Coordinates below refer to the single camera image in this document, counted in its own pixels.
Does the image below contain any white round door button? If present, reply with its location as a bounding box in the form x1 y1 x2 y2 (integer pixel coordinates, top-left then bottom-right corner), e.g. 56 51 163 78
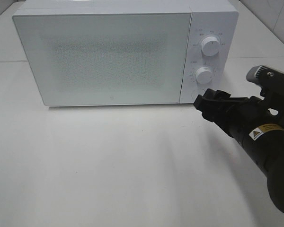
191 89 205 102

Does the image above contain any white microwave oven body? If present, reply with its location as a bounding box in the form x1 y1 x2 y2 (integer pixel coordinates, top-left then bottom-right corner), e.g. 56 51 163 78
12 0 239 104

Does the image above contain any white microwave door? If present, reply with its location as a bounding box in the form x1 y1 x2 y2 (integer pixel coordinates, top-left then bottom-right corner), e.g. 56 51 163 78
13 13 191 106

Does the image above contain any lower white timer knob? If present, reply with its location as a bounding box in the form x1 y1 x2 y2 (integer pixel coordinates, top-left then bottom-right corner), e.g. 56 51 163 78
195 67 213 84

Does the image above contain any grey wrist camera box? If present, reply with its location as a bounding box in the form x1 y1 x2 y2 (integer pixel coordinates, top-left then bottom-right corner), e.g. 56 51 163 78
246 65 284 128

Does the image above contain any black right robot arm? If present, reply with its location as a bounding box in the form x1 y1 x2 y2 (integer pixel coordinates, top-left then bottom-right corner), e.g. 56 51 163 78
194 89 284 213

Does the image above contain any upper white power knob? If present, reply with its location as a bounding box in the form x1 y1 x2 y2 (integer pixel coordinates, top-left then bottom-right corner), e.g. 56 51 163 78
201 35 221 57

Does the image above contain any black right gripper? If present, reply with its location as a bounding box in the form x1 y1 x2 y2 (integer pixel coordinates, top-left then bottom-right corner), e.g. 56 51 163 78
194 88 284 142

